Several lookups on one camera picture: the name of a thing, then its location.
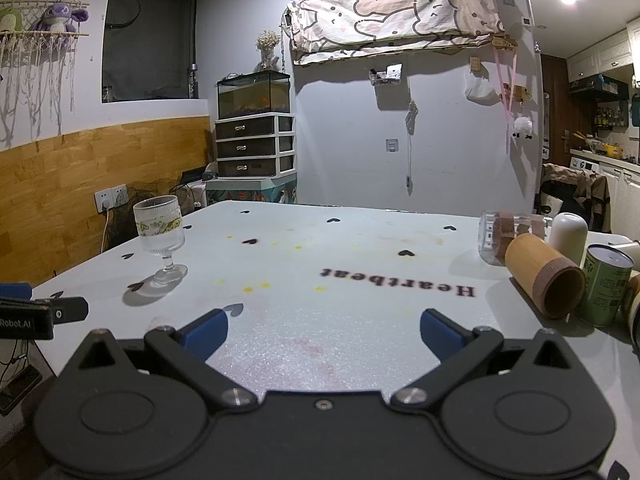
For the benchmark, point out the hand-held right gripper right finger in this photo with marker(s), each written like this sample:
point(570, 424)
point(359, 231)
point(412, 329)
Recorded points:
point(441, 332)

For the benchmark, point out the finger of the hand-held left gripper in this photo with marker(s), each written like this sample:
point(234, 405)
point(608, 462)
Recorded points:
point(15, 291)
point(70, 310)

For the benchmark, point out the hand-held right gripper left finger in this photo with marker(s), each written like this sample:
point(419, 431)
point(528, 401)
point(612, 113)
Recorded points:
point(205, 332)

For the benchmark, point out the brown bamboo cup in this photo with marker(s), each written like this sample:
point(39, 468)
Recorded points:
point(542, 272)

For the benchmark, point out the clear glass cup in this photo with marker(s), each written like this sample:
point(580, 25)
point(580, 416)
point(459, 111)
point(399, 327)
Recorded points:
point(489, 237)

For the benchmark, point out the white cup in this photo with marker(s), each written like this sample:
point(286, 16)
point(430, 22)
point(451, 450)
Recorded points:
point(567, 237)

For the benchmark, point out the beige cup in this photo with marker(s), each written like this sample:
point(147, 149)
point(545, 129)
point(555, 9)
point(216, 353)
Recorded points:
point(632, 310)

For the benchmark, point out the black flat device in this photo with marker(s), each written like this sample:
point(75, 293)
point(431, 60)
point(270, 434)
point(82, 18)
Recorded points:
point(17, 390)

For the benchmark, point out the ribbed glass goblet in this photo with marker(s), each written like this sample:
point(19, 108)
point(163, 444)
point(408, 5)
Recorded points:
point(156, 225)

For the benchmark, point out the white heart print tablecloth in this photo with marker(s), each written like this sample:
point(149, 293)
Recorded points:
point(320, 240)

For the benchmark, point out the teal patterned cabinet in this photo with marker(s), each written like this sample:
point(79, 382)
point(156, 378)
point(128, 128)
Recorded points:
point(250, 191)

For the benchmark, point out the green tin can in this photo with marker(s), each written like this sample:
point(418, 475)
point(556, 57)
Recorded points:
point(602, 290)

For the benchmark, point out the white three-drawer unit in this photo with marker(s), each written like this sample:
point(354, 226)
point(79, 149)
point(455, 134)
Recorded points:
point(250, 147)

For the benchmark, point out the chair with brown clothes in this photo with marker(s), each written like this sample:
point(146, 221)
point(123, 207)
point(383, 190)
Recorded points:
point(575, 195)

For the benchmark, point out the white sheep plush toy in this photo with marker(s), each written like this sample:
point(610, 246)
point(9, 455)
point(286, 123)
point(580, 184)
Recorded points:
point(522, 126)

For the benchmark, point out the white washing machine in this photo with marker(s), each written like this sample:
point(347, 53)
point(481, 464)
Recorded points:
point(592, 166)

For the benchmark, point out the macrame hanging net shelf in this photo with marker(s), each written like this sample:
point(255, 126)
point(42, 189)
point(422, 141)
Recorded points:
point(30, 55)

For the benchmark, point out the glass fish tank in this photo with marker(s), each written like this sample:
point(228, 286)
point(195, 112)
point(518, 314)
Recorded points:
point(252, 95)

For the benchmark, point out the white hanging bag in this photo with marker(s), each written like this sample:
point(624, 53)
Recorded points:
point(481, 91)

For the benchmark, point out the brown wooden door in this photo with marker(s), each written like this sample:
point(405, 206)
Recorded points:
point(554, 110)

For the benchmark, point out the dark bottle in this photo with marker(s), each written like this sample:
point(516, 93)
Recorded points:
point(193, 82)

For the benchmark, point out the pink ribbon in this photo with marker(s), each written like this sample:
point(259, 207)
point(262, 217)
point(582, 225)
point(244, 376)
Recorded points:
point(506, 90)

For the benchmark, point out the green plush toy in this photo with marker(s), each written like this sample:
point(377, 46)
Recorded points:
point(9, 20)

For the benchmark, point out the dark window curtain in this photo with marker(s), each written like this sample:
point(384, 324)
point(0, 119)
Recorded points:
point(147, 45)

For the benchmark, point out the purple plush toy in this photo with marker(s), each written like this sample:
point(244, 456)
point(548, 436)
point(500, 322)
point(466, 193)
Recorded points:
point(55, 17)

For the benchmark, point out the dried flower bouquet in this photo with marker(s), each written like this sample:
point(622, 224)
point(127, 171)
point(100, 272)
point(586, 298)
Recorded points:
point(267, 42)

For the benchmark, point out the white kitchen cabinets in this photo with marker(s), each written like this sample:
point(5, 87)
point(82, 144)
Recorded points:
point(600, 57)

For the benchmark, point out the cartoon printed cloth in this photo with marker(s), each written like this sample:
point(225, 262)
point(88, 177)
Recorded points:
point(395, 15)

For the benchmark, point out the white wall socket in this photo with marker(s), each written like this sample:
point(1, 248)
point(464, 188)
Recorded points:
point(104, 200)
point(120, 195)

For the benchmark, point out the grey wall socket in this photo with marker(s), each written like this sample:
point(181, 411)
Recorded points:
point(392, 145)

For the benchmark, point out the clear wall shelf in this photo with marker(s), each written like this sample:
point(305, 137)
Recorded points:
point(387, 76)

